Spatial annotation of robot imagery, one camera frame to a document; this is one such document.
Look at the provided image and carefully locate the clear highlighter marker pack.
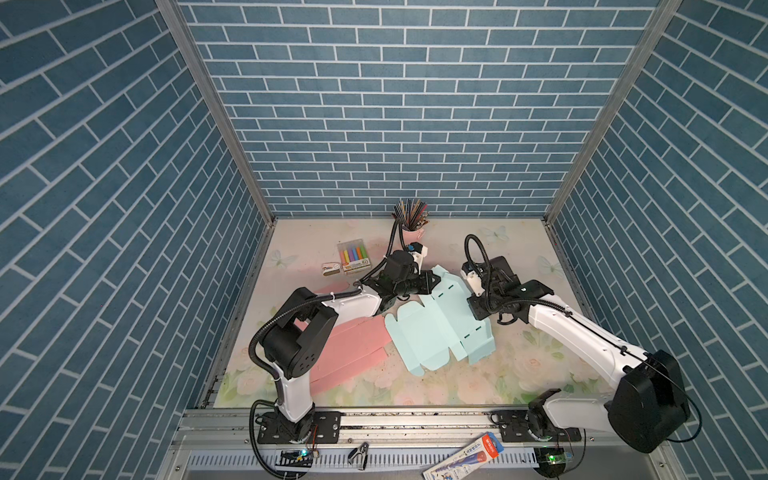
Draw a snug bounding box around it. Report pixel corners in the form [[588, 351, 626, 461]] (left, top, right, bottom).
[[337, 239, 372, 274]]

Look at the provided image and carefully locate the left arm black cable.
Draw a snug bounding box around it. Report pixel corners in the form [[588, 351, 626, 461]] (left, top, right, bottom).
[[248, 218, 409, 382]]

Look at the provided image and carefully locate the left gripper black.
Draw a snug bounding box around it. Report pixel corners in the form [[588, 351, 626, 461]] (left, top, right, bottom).
[[391, 269, 442, 297]]

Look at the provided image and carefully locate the black metal clip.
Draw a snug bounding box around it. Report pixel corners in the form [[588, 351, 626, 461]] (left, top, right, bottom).
[[347, 442, 369, 471]]

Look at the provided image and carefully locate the light blue paper box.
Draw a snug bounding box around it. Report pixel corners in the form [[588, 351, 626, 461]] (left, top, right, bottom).
[[385, 265, 496, 376]]

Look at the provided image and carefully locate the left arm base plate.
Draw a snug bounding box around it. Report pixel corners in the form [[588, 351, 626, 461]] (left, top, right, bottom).
[[257, 410, 342, 445]]

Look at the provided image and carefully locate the small green circuit board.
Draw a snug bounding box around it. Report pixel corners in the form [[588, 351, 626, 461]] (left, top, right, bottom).
[[276, 449, 314, 469]]

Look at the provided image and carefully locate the bundle of coloured pencils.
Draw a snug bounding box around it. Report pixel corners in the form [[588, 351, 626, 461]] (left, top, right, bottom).
[[392, 199, 429, 231]]

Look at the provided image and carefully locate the small white eraser box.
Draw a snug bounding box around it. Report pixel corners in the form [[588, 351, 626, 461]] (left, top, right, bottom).
[[321, 262, 341, 276]]

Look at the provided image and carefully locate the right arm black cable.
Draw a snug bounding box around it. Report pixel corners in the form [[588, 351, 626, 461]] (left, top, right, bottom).
[[463, 233, 703, 445]]

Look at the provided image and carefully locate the pink metal pencil cup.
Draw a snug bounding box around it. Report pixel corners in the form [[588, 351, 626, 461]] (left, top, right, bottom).
[[403, 228, 425, 245]]

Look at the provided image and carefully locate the red blue pen package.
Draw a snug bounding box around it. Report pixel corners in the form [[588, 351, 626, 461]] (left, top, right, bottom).
[[422, 432, 504, 480]]

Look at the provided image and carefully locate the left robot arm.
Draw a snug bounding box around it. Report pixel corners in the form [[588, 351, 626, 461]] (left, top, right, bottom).
[[247, 242, 440, 427]]

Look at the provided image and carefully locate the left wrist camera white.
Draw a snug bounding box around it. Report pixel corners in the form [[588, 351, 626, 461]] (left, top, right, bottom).
[[404, 242, 428, 270]]

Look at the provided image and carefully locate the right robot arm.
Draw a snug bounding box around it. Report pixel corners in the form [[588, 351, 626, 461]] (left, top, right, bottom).
[[461, 257, 698, 453]]

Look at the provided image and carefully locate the round black device green light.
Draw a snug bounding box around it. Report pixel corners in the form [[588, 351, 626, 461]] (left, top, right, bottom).
[[534, 447, 569, 479]]

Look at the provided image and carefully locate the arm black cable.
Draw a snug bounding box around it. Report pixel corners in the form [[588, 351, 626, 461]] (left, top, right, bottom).
[[463, 233, 703, 445], [248, 218, 409, 382]]

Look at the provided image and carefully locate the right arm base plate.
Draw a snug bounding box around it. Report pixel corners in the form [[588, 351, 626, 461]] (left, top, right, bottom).
[[489, 408, 582, 443]]

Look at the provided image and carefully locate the pink flat paper box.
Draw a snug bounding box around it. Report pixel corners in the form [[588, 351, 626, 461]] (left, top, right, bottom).
[[309, 287, 391, 395]]

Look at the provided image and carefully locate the aluminium mounting rail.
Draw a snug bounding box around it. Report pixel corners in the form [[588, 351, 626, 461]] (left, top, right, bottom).
[[158, 406, 685, 479]]

